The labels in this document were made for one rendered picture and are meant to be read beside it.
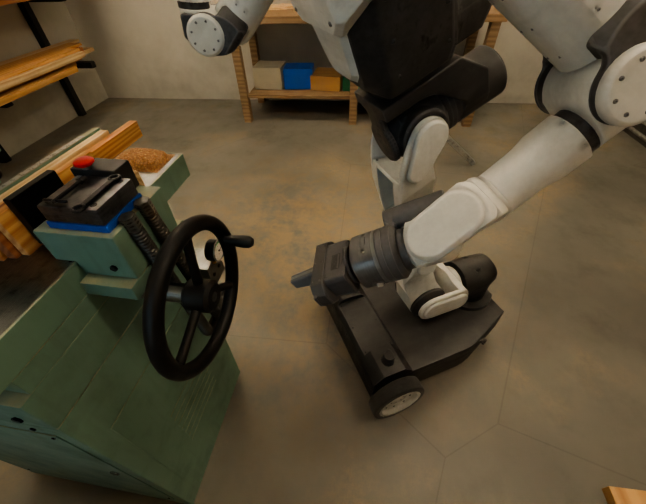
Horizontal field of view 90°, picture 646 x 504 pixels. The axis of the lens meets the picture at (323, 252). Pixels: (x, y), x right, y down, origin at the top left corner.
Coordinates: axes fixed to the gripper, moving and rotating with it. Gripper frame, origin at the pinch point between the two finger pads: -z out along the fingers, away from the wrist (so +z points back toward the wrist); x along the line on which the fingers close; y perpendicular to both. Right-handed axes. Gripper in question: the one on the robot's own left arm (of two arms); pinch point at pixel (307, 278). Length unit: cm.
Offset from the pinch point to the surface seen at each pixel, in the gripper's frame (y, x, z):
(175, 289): 12.0, -4.9, -19.3
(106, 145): 33, 27, -39
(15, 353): 23.8, -20.4, -28.9
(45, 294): 25.7, -12.3, -27.4
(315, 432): -70, -8, -42
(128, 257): 21.7, -5.4, -18.3
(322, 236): -73, 98, -54
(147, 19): 75, 328, -197
